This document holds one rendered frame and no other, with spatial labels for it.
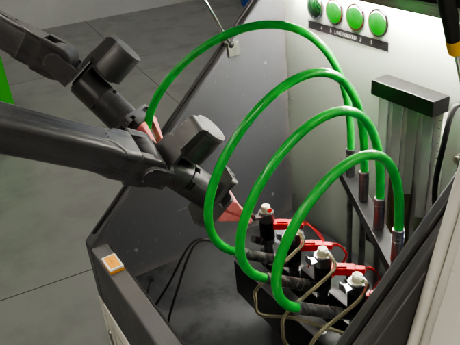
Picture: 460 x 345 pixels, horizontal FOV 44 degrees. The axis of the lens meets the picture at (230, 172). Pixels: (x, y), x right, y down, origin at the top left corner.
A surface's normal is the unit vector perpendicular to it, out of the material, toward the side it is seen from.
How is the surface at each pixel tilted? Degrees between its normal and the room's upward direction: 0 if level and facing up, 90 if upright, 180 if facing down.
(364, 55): 90
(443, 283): 76
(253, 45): 90
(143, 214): 90
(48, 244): 0
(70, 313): 0
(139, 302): 0
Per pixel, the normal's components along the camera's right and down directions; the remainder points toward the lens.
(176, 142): -0.51, -0.25
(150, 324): -0.08, -0.87
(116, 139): 0.63, -0.69
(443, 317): -0.85, 0.11
